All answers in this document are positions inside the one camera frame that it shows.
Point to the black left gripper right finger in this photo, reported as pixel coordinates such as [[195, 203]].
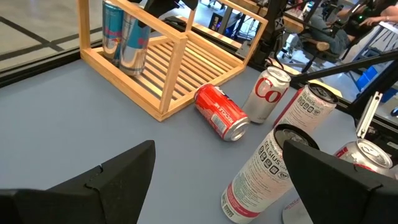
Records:
[[342, 199]]

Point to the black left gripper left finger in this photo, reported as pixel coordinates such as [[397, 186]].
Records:
[[93, 202]]

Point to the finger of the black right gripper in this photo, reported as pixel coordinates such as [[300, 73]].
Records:
[[158, 6], [191, 3]]

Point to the blue silver Red Bull can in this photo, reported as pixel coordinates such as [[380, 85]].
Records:
[[132, 53], [112, 31]]

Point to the wooden slatted shelf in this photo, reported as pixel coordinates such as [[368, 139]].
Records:
[[174, 77]]

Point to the white pink Celsius can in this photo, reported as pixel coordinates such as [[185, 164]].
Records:
[[258, 186]]

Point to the Celsius Peach Vibe can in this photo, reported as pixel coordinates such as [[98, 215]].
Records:
[[304, 109]]

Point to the red Fanta strawberry can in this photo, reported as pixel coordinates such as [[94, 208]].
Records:
[[217, 112]]

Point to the silver Diet Coke can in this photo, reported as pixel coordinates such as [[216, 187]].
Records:
[[264, 99]]

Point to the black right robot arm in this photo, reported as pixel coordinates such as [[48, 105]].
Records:
[[270, 34]]

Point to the silver can red logo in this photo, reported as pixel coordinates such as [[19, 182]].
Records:
[[367, 155]]

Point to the blue-grey table mat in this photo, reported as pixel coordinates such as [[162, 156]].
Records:
[[77, 130]]

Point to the blue box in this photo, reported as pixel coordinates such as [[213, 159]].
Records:
[[367, 79]]

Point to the person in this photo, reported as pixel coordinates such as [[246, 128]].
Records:
[[334, 37]]

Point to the silver metal bracket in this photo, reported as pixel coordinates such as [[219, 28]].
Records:
[[368, 115]]

